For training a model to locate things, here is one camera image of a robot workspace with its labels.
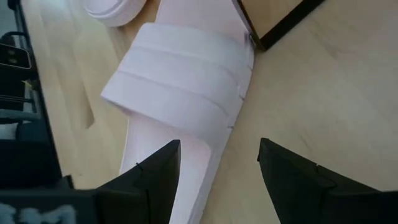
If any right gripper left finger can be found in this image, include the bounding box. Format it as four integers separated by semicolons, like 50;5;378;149
93;139;182;224

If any wooden shelf with black frame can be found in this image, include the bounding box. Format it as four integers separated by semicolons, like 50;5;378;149
231;0;326;52

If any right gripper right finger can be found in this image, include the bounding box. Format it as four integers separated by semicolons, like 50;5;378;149
256;138;398;224

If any pink slide sandal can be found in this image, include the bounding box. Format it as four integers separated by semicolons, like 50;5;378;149
83;0;147;28
99;0;256;224

